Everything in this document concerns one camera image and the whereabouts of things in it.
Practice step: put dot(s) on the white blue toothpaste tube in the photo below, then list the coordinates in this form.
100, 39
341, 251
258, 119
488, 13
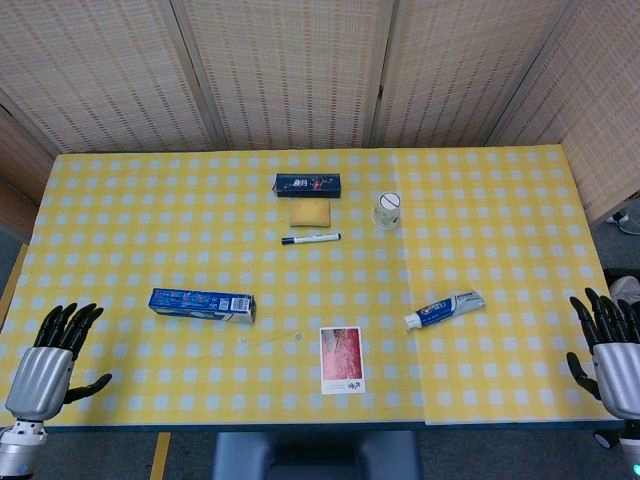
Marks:
440, 310

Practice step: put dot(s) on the black bag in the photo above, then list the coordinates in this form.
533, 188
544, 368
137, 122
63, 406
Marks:
622, 287

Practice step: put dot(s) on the yellow floor tape strip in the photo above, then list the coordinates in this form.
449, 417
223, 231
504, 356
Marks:
160, 457

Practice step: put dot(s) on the woven bamboo folding screen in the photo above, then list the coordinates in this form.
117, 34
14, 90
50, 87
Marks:
300, 75

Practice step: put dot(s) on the white marker pen blue cap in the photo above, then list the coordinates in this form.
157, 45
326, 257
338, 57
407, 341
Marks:
310, 238

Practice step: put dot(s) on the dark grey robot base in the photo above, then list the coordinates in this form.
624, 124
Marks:
315, 457

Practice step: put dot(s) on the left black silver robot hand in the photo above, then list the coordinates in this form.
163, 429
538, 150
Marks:
40, 375

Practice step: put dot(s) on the yellow sponge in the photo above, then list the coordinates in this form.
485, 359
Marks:
310, 214

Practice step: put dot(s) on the dark blue printed box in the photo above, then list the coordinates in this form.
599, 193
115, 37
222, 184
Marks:
306, 184

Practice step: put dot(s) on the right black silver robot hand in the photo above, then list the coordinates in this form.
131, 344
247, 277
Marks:
620, 375

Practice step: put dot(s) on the yellow white checked tablecloth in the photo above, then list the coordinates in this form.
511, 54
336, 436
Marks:
150, 225

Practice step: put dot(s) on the blue toothpaste paper box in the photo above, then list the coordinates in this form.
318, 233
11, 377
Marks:
200, 305

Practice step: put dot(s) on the red picture postcard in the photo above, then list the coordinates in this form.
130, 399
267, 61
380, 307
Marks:
342, 360

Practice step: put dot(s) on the upturned paper cup leaf print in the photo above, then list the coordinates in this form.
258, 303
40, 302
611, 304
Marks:
386, 212

